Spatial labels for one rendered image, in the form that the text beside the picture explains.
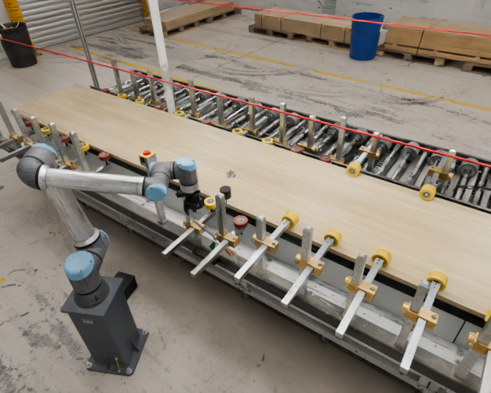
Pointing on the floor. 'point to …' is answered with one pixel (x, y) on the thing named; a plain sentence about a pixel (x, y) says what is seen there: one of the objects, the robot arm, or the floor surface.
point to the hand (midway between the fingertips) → (192, 217)
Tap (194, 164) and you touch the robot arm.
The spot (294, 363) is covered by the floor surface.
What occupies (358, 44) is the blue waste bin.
